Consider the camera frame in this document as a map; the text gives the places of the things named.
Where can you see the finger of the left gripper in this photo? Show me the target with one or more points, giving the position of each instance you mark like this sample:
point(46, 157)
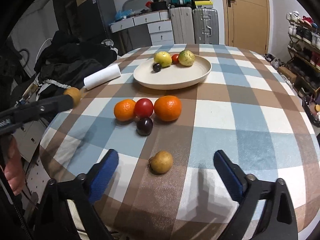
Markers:
point(55, 104)

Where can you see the yellow guava fruit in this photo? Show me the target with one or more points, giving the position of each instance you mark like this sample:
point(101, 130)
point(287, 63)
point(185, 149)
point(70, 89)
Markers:
point(163, 58)

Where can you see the large orange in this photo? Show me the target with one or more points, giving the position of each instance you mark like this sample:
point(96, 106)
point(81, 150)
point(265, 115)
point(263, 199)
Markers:
point(168, 108)

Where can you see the dark plum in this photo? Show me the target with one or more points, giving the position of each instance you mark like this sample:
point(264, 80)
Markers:
point(156, 67)
point(144, 126)

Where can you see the small orange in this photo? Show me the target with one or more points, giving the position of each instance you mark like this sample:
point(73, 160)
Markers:
point(124, 110)

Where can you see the large red tomato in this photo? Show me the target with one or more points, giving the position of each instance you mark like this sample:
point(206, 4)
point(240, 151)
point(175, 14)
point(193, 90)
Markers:
point(175, 59)

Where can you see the beige ribbed suitcase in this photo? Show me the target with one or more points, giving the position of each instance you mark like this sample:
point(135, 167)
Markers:
point(182, 25)

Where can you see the cream round plate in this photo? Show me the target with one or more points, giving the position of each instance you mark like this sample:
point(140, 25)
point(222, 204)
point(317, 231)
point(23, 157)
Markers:
point(174, 77)

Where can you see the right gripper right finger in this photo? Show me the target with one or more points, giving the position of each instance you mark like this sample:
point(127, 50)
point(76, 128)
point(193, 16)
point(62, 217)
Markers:
point(232, 176)

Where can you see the green bumpy fruit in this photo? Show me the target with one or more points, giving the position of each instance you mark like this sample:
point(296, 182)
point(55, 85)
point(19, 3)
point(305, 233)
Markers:
point(186, 58)

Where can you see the white paper towel roll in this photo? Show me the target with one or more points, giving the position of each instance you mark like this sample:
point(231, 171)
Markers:
point(102, 76)

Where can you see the person's left hand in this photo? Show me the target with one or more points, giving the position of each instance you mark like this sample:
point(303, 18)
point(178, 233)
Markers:
point(13, 170)

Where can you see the dark grey cabinet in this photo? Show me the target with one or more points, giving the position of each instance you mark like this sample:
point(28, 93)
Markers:
point(95, 17)

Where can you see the pile of black clothes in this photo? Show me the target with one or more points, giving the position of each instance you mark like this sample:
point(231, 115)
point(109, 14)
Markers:
point(68, 61)

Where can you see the white drawer desk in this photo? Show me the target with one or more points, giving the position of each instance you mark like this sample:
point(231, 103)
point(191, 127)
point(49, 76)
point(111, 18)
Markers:
point(150, 29)

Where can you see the small red tomato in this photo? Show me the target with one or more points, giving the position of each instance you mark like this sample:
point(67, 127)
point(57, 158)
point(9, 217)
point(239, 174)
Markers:
point(143, 108)

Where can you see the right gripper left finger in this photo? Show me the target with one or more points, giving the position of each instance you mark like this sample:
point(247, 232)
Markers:
point(100, 175)

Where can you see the cardboard box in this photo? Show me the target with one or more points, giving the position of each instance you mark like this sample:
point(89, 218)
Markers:
point(287, 73)

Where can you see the wooden shoe rack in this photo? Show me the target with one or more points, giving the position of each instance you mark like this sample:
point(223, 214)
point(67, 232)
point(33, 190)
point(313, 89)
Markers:
point(303, 48)

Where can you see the checkered tablecloth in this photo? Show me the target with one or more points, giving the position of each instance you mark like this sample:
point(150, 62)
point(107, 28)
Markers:
point(243, 107)

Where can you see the wooden door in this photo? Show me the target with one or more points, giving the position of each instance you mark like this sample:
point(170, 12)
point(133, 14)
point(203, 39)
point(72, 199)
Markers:
point(247, 24)

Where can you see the silver aluminium suitcase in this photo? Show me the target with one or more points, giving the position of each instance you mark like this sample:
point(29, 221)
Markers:
point(206, 26)

